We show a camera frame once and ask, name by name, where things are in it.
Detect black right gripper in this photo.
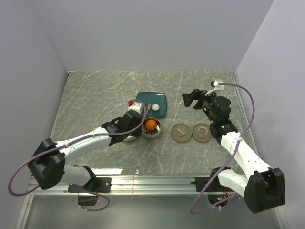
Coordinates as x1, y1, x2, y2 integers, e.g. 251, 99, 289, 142
182, 89, 219, 124

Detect orange half fruit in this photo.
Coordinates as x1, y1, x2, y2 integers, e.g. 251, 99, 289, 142
145, 119, 157, 131

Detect metal food tongs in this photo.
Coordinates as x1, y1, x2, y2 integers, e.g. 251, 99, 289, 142
145, 104, 151, 115

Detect small white rice bowl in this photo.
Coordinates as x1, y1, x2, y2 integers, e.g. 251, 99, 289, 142
152, 104, 160, 111

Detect beige lid with handle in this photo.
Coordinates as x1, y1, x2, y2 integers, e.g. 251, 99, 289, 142
171, 123, 192, 143

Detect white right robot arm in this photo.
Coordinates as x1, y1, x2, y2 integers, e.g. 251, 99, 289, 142
182, 89, 285, 213

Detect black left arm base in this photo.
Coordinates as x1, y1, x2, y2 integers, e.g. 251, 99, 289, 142
68, 177, 112, 193

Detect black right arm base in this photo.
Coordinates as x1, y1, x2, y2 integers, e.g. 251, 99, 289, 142
190, 176, 224, 192

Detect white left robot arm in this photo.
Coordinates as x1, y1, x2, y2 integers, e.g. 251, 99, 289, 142
28, 110, 143, 192

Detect left steel lunch container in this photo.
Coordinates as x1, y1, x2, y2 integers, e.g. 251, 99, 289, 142
123, 136, 137, 143

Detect steel lunch container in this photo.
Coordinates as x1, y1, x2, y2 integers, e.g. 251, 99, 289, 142
142, 117, 162, 140
123, 136, 137, 143

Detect right steel lunch container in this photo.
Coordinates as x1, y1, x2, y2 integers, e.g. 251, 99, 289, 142
142, 117, 162, 140

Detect teal square plate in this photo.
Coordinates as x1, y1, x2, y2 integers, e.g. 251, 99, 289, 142
136, 92, 167, 119

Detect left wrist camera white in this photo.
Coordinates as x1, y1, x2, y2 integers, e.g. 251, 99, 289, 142
128, 100, 144, 114

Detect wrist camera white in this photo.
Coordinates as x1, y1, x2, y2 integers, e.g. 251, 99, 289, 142
128, 100, 144, 114
211, 80, 224, 91

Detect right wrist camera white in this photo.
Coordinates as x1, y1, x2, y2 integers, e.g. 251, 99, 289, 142
211, 80, 224, 91

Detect aluminium mounting rail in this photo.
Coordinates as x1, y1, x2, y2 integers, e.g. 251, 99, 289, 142
26, 173, 279, 196

